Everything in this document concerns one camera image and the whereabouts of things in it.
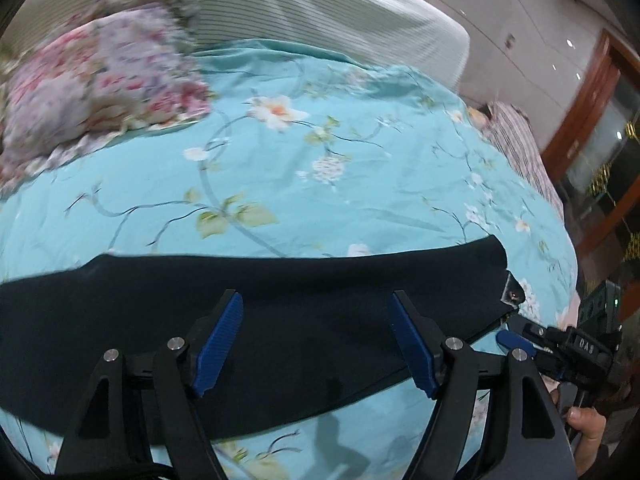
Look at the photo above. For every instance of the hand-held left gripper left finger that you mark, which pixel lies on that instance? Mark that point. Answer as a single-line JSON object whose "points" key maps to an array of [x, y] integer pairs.
{"points": [[218, 340]]}

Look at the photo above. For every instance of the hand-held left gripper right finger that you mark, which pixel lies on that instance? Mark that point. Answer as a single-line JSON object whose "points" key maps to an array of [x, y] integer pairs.
{"points": [[413, 342]]}

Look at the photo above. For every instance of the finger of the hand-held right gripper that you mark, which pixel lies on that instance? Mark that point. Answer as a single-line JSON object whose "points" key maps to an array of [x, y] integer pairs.
{"points": [[537, 331], [515, 342]]}

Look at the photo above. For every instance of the black pants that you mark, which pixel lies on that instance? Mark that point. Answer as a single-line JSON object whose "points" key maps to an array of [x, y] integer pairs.
{"points": [[280, 320]]}

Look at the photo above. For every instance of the person's right hand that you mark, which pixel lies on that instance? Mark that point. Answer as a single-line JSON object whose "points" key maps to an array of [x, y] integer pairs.
{"points": [[587, 425]]}

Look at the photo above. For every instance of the striped cloth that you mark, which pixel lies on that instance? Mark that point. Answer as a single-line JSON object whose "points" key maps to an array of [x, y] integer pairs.
{"points": [[520, 150]]}

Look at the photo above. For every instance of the turquoise floral bed sheet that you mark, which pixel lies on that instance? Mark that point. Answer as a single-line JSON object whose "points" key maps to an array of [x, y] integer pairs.
{"points": [[320, 160]]}

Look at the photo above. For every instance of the pink floral pillow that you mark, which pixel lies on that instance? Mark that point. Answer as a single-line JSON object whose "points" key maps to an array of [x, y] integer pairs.
{"points": [[100, 75]]}

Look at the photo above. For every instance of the white ribbed headboard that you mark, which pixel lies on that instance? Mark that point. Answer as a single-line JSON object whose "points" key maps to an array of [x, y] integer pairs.
{"points": [[320, 10]]}

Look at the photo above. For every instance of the wooden door frame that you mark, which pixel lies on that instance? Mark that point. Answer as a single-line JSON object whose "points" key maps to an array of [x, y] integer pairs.
{"points": [[585, 100]]}

